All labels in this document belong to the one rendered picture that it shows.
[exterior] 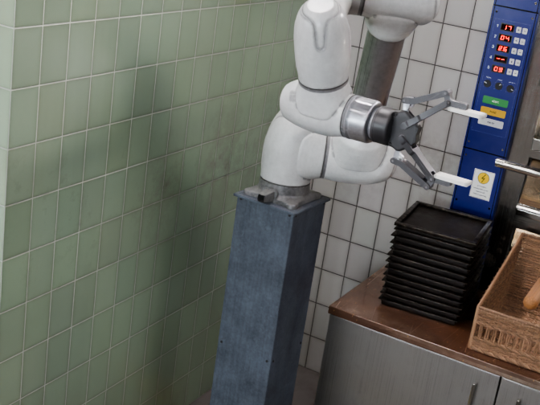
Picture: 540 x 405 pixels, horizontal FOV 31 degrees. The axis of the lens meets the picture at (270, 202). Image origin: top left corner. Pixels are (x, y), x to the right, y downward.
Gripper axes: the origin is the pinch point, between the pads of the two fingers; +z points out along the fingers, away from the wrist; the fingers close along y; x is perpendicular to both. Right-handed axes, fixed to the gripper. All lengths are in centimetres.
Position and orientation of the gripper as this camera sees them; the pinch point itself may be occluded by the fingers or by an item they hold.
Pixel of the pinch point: (471, 149)
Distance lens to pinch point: 190.6
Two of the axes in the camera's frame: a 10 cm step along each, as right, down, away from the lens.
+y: -1.4, 9.3, 3.3
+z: 8.5, 2.8, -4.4
